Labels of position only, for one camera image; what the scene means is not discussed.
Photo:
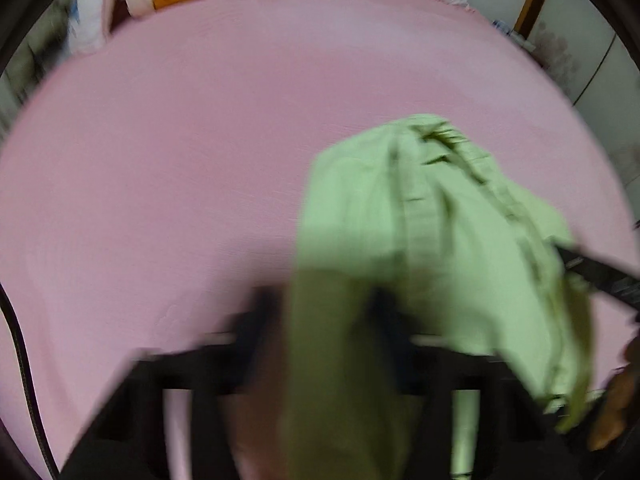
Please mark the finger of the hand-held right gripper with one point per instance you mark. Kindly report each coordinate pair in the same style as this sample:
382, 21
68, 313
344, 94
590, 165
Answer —
595, 272

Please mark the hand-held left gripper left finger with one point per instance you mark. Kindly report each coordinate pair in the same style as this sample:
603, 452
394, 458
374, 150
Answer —
260, 320

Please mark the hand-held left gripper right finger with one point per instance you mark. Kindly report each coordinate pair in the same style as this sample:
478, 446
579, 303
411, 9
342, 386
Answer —
386, 320

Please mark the light green black hooded jacket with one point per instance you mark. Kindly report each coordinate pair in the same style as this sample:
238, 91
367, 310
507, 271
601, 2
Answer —
380, 220

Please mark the person's right hand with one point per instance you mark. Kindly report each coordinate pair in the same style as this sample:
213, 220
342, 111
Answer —
612, 405

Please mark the pink bed sheet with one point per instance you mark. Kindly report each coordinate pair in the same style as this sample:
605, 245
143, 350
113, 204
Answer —
175, 150

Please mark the small blue white bedside item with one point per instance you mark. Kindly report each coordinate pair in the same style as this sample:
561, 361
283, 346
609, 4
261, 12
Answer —
512, 35

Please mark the white blue printed pillow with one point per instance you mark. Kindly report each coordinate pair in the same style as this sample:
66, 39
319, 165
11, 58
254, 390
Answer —
92, 7

